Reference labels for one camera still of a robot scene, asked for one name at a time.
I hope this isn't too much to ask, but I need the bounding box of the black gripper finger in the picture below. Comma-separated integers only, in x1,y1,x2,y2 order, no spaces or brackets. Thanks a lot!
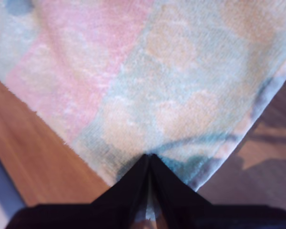
151,154,213,229
92,154,150,229

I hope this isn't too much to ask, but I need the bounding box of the pastel checked fluffy tea towel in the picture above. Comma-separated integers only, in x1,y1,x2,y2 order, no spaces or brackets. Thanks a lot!
0,0,286,221

